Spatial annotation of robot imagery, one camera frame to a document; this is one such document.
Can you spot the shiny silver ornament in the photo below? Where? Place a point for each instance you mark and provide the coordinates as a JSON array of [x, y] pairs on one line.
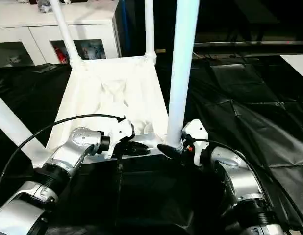
[[44, 6]]

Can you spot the red bottle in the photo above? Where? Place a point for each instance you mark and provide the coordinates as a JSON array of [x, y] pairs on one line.
[[60, 54]]

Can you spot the white plastic table leg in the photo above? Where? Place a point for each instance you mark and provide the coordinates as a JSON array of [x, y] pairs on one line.
[[149, 27], [65, 31], [183, 61], [11, 122]]

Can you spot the white cabinet with glass doors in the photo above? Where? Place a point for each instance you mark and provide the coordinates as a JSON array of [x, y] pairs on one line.
[[87, 24]]

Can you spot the small tan tape piece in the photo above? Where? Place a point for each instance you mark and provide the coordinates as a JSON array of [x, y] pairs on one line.
[[161, 51]]

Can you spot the white plastic table top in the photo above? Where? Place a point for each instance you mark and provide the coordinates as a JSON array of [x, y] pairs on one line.
[[112, 85]]

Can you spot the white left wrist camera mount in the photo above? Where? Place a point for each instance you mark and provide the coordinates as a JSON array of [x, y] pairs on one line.
[[122, 127]]

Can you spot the long dark metal rod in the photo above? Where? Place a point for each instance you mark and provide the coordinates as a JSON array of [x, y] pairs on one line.
[[239, 44]]

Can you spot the white flat board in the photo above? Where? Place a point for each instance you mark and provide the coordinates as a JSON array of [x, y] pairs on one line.
[[297, 64]]

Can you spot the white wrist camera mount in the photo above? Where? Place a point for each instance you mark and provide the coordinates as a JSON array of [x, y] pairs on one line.
[[195, 129], [122, 127]]

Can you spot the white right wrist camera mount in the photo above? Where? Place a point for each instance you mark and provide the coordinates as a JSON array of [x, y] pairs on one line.
[[195, 129]]

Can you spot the black plastic mat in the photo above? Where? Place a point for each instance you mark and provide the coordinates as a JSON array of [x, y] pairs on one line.
[[252, 122]]

